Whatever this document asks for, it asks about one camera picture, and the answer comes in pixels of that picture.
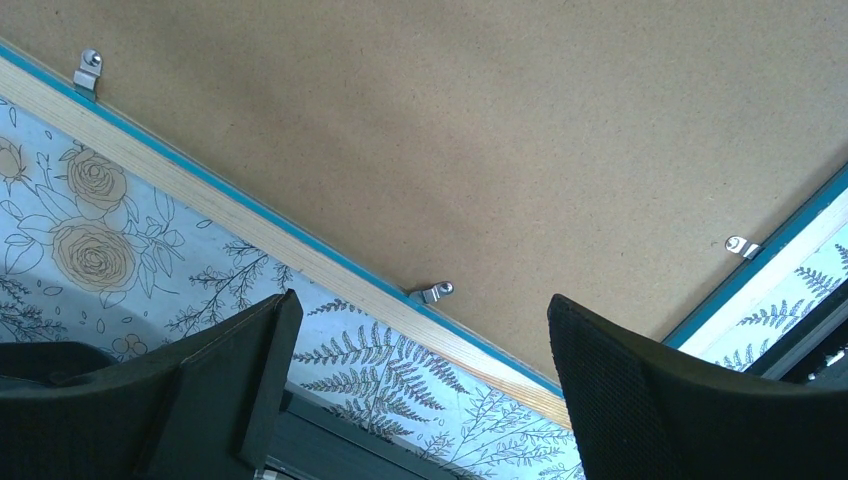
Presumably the silver frame clip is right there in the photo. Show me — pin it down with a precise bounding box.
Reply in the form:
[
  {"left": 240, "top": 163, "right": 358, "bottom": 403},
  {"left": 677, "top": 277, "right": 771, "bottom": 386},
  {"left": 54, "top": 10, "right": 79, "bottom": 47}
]
[
  {"left": 72, "top": 48, "right": 103, "bottom": 102},
  {"left": 408, "top": 281, "right": 455, "bottom": 305},
  {"left": 725, "top": 235, "right": 761, "bottom": 260}
]

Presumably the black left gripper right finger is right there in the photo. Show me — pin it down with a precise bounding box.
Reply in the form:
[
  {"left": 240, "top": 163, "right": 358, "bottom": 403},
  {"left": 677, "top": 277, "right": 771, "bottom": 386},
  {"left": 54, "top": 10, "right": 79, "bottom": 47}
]
[{"left": 547, "top": 294, "right": 847, "bottom": 479}]

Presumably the brown frame backing board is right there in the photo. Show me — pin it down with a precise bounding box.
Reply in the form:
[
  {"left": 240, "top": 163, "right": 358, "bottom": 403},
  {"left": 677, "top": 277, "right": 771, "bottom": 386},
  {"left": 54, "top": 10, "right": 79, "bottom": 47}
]
[{"left": 1, "top": 1, "right": 847, "bottom": 374}]

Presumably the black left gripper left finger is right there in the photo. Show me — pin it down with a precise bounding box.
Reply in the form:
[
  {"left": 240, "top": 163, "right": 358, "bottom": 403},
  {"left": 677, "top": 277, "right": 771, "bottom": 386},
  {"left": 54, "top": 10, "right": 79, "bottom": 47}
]
[{"left": 1, "top": 291, "right": 303, "bottom": 479}]

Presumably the blue wooden picture frame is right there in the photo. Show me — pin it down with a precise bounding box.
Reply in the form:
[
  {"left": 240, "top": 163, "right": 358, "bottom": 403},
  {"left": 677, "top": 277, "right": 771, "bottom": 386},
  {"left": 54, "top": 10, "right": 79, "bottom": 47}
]
[{"left": 1, "top": 44, "right": 847, "bottom": 427}]

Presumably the black mounting base rail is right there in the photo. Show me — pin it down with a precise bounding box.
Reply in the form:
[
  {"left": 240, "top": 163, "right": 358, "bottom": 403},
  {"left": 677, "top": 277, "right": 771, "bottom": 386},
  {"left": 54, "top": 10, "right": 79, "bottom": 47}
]
[{"left": 268, "top": 268, "right": 847, "bottom": 479}]

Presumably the floral patterned table mat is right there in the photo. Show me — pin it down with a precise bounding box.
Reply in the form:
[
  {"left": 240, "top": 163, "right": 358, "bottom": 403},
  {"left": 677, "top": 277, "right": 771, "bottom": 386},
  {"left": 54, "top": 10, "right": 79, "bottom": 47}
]
[{"left": 0, "top": 99, "right": 848, "bottom": 480}]

